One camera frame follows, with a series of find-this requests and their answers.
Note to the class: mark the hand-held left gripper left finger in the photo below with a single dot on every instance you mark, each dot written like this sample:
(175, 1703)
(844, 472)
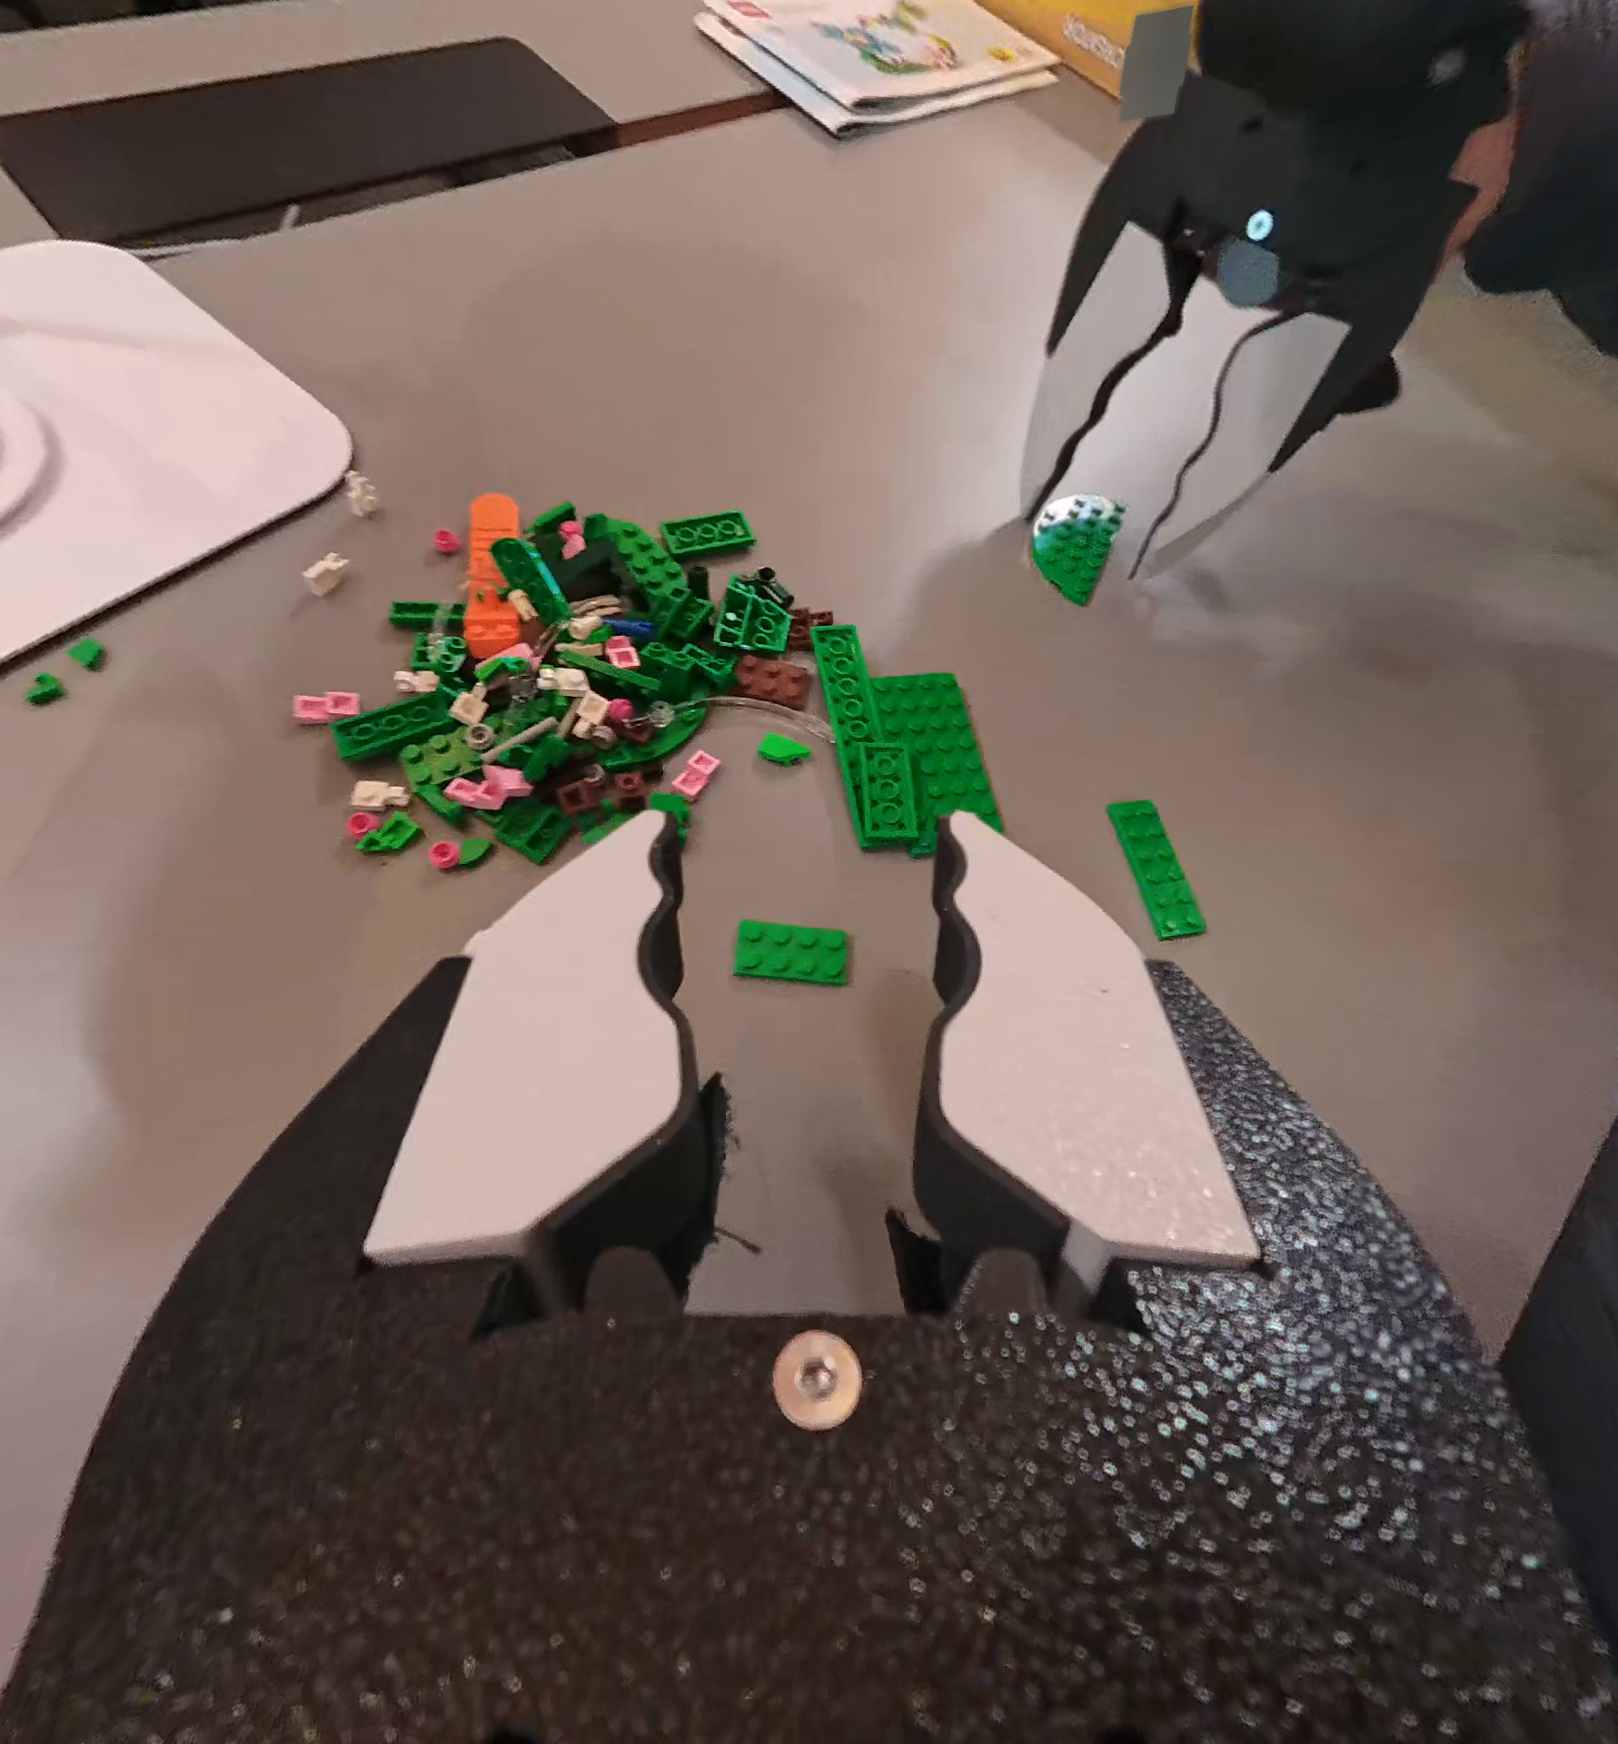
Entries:
(535, 1064)

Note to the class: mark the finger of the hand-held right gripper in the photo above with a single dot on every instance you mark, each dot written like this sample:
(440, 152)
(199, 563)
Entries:
(1095, 354)
(1265, 409)

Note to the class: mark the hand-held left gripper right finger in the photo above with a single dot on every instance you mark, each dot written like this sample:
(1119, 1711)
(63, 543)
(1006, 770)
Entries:
(1081, 1076)

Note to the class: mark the green half-round lego plate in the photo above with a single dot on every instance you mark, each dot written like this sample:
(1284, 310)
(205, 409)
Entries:
(1077, 559)

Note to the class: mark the pile of small lego pieces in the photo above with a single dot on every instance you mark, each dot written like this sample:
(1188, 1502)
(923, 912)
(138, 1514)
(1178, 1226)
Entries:
(590, 640)

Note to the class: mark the person's right forearm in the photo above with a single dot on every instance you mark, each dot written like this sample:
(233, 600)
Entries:
(1598, 204)

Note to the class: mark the long green lego plate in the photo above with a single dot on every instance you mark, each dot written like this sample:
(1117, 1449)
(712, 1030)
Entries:
(1156, 872)
(842, 695)

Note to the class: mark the short green lego plate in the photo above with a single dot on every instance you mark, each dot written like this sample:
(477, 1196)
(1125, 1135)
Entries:
(791, 951)

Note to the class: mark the yellow lego box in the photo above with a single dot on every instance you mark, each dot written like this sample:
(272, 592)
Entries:
(1053, 42)

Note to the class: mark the large green lego plate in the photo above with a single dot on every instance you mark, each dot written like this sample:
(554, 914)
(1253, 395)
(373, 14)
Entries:
(951, 750)

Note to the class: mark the lego instruction booklet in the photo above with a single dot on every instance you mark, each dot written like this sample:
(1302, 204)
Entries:
(890, 62)

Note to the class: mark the orange lego brick separator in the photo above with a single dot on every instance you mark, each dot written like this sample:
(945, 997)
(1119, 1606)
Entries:
(495, 573)

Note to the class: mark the tiny white lego piece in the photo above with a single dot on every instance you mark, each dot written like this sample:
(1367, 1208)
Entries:
(363, 496)
(325, 575)

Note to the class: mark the person's right hand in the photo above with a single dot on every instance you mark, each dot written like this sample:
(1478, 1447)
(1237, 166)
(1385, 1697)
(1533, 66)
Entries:
(1482, 184)

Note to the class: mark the person's clothed body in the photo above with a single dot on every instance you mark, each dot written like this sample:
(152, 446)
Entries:
(1612, 1362)

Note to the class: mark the white desk lamp clear stand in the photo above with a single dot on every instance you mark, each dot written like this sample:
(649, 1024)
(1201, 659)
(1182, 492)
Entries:
(140, 450)

